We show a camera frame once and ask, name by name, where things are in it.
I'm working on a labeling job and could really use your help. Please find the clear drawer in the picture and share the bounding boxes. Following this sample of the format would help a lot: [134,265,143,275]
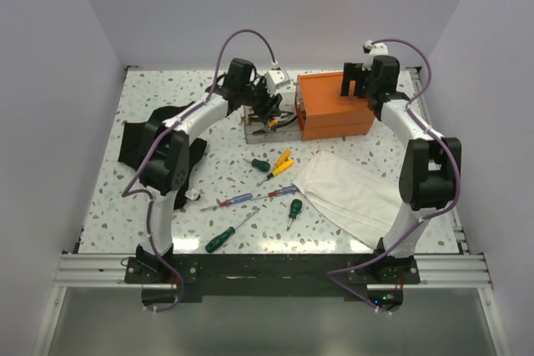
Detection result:
[241,92,302,144]

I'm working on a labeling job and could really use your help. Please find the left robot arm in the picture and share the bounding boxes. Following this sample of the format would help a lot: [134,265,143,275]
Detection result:
[134,58,290,283]

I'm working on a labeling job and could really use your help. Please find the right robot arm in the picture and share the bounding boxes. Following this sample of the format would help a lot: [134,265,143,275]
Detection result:
[340,56,461,283]

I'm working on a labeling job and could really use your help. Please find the orange handled wire stripper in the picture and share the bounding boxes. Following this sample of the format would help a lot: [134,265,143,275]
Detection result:
[252,119,280,136]

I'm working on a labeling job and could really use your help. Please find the aluminium frame rail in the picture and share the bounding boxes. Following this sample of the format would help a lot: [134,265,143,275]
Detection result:
[53,253,128,288]

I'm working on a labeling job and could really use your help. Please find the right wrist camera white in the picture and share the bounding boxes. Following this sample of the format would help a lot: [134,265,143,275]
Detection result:
[361,40,389,71]

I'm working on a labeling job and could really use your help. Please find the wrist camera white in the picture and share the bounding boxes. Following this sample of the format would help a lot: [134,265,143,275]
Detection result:
[361,40,389,71]
[264,68,290,96]

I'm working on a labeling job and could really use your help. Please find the black cloth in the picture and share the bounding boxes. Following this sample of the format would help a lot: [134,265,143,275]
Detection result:
[118,103,208,210]

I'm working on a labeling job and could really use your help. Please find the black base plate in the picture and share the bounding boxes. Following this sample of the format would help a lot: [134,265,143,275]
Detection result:
[121,253,421,311]

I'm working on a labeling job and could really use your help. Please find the blue handled pliers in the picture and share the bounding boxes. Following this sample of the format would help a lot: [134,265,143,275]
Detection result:
[276,115,298,131]

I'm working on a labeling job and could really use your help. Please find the orange drawer cabinet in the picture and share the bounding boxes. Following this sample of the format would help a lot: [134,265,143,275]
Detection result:
[295,72,375,141]

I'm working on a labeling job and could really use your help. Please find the long green screwdriver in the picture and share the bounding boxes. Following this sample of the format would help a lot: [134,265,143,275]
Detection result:
[204,208,259,253]

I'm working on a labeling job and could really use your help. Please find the yellow black long-nose pliers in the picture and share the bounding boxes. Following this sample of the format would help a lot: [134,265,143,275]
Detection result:
[280,111,295,119]

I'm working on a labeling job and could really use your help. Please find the yellow handled screwdriver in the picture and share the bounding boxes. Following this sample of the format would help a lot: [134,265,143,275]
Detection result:
[257,159,294,186]

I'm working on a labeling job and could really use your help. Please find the red blue clear screwdriver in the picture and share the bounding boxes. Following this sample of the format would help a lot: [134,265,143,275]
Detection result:
[254,185,298,200]

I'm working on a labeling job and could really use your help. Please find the white folded towel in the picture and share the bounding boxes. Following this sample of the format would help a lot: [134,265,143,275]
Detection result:
[293,151,402,248]

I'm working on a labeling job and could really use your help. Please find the stubby green screwdriver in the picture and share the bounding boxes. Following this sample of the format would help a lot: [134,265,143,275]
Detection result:
[249,158,270,173]
[286,199,303,231]

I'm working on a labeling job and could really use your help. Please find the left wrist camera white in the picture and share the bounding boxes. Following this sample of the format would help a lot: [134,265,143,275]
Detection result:
[264,68,290,96]

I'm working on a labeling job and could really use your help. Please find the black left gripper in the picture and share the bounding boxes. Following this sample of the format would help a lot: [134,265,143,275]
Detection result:
[240,76,282,120]

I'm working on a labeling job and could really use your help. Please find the orange handled screwdriver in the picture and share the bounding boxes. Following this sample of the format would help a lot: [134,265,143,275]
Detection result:
[271,150,291,172]

